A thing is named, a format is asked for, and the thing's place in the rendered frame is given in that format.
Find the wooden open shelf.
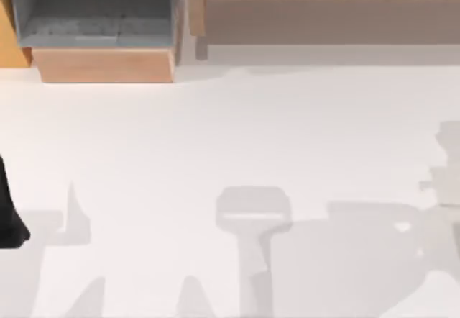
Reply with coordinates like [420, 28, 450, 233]
[188, 0, 460, 61]

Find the pale wooden drawer front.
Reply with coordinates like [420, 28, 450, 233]
[31, 47, 176, 83]

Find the wooden cupboard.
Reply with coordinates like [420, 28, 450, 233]
[0, 0, 34, 69]

